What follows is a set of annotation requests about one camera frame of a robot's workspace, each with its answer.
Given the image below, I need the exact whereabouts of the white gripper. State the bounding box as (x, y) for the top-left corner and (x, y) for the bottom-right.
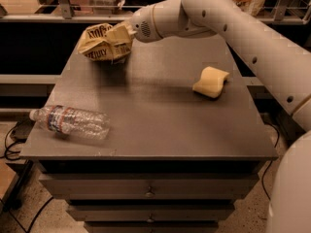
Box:
(115, 0), (215, 43)

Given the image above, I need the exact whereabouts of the brown chip bag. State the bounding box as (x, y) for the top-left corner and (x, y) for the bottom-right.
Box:
(77, 23), (133, 62)

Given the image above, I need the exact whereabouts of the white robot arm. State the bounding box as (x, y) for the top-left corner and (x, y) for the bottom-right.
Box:
(125, 0), (311, 233)

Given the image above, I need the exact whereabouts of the clear plastic water bottle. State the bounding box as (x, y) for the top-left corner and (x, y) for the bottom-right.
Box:
(29, 105), (110, 140)

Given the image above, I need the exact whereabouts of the yellow sponge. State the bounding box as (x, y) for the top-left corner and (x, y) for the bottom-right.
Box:
(192, 66), (229, 98)

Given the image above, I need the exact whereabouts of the grey drawer cabinet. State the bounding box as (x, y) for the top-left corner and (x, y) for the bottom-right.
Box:
(21, 36), (277, 233)

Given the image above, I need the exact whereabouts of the top drawer knob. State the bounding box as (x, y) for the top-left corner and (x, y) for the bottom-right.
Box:
(145, 186), (156, 198)

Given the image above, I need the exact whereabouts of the drawer knob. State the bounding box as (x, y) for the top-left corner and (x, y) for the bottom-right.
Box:
(146, 214), (155, 223)
(145, 186), (156, 198)

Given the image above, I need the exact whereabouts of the metal railing frame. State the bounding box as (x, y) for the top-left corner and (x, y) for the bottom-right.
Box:
(0, 0), (311, 24)

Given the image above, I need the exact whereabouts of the black cables left floor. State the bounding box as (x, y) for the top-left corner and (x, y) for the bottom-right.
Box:
(0, 118), (54, 233)

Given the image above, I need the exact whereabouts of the black cable right floor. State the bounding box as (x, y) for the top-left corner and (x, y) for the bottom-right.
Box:
(260, 123), (281, 202)

